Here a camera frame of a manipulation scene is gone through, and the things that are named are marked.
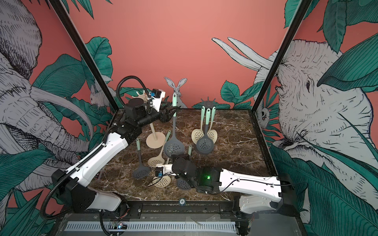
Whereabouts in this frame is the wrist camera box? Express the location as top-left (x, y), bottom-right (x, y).
top-left (149, 89), bottom-right (165, 112)
top-left (155, 164), bottom-right (175, 177)

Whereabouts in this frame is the white perforated vent strip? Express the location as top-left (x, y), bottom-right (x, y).
top-left (64, 221), bottom-right (236, 233)

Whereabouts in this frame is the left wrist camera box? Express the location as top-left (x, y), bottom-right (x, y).
top-left (149, 89), bottom-right (165, 112)

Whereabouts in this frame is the right black frame post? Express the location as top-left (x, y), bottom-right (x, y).
top-left (252, 0), bottom-right (312, 114)

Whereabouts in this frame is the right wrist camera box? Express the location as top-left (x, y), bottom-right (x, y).
top-left (155, 164), bottom-right (175, 177)

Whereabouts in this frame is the beige skimmer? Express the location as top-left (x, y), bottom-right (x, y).
top-left (148, 130), bottom-right (171, 167)
top-left (152, 175), bottom-right (171, 188)
top-left (192, 106), bottom-right (206, 145)
top-left (207, 107), bottom-right (218, 143)

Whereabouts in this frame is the beige utensil rack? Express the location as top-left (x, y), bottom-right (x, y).
top-left (132, 91), bottom-right (166, 149)

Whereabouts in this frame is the black frame post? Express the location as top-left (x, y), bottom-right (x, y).
top-left (252, 0), bottom-right (312, 114)
top-left (49, 0), bottom-right (119, 112)

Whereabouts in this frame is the small round rail knob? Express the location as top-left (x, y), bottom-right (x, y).
top-left (179, 199), bottom-right (186, 206)

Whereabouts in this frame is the black front rail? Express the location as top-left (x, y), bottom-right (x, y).
top-left (61, 195), bottom-right (299, 220)

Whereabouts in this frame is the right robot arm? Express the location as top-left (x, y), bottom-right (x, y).
top-left (163, 157), bottom-right (299, 217)

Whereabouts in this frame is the left black frame post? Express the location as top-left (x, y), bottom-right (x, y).
top-left (49, 0), bottom-right (119, 112)

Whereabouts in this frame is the dark grey utensil rack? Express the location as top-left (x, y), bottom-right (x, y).
top-left (200, 97), bottom-right (219, 109)

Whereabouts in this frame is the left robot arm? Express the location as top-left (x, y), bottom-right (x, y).
top-left (40, 96), bottom-right (178, 220)

